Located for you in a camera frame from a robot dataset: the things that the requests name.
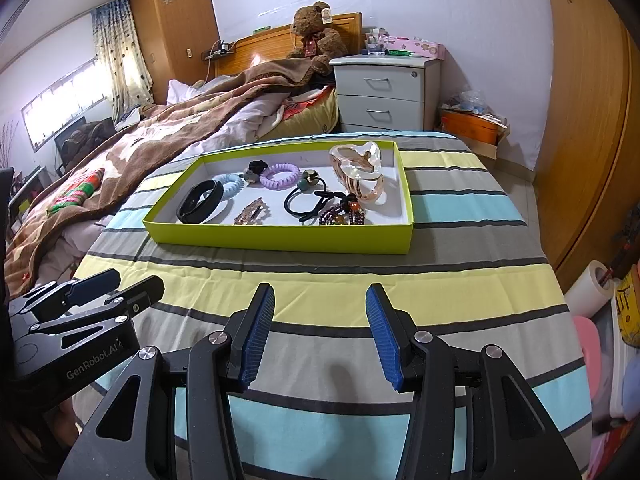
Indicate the red green plaid cushion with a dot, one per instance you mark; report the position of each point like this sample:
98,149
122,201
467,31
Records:
75,192

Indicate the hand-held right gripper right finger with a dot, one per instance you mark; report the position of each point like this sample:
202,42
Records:
385,345

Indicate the white paper roll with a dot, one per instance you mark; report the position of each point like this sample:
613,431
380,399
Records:
587,290

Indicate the brown blanket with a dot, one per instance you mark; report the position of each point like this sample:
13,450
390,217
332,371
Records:
150,135

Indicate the striped cloth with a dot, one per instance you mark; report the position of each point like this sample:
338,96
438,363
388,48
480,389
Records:
320,280

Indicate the pink hair claw clip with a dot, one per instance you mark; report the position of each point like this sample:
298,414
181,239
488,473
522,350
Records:
371,192

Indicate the orange box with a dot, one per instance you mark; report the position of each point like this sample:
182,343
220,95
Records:
470,127

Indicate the brown teddy bear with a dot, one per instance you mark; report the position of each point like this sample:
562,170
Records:
317,30

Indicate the wooden headboard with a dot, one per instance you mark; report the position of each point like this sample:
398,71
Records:
265,47

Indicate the clear hair claw clip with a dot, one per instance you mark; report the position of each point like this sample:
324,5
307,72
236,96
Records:
373,152

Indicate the yellow bag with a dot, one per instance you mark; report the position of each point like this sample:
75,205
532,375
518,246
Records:
630,310

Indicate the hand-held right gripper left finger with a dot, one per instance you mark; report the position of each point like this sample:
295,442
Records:
257,342

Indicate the window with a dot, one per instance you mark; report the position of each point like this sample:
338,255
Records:
60,105

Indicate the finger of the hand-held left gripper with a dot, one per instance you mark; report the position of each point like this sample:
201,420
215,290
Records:
142,295
92,282

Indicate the white nightstand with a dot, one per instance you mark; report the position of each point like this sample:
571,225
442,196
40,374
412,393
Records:
385,92

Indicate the black headband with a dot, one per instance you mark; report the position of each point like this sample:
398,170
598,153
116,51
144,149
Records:
200,202

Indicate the yellow pillow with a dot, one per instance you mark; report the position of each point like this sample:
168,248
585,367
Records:
305,117

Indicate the wooden wardrobe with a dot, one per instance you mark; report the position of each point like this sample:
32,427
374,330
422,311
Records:
585,110

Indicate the wooden corner cabinet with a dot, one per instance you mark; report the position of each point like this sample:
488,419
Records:
175,25

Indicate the patterned curtain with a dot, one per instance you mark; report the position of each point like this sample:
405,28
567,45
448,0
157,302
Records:
122,55

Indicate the pink plastic container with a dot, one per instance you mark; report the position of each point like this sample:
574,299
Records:
586,360

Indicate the pink floral box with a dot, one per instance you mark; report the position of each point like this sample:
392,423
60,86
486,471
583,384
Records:
417,48

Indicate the clear plastic bag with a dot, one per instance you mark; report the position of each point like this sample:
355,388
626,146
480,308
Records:
470,101

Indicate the green cardboard box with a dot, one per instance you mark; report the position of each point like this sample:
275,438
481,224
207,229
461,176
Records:
280,238

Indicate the clear plastic container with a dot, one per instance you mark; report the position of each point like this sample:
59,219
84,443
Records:
376,42

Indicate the power strip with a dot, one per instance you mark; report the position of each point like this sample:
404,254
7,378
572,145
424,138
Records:
220,51

